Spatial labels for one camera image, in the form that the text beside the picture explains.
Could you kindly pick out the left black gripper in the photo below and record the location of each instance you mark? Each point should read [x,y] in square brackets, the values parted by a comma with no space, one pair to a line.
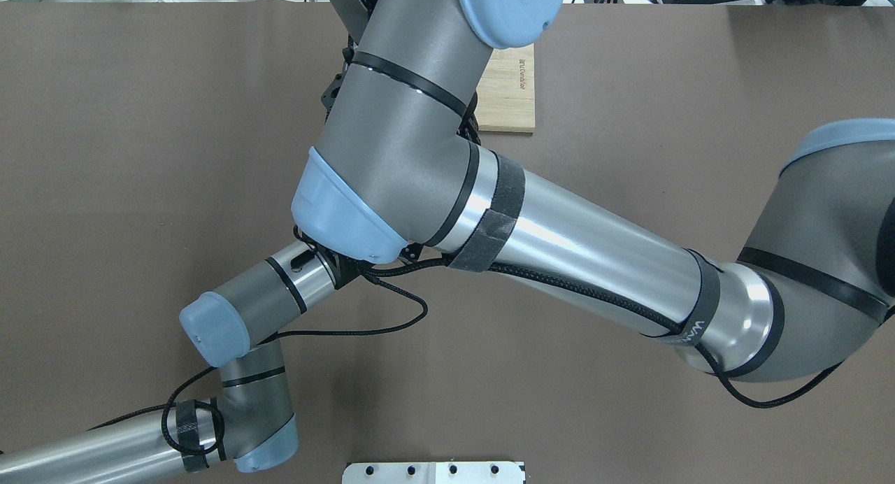
[342,269]

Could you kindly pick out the wooden cutting board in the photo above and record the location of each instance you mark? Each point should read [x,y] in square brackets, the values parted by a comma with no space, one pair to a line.
[506,92]

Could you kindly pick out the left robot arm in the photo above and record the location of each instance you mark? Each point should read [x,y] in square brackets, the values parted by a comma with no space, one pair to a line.
[251,422]

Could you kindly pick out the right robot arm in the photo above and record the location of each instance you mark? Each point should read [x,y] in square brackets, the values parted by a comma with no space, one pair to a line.
[810,287]

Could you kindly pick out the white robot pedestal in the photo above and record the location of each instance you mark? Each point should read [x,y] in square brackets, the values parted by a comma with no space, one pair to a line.
[435,472]

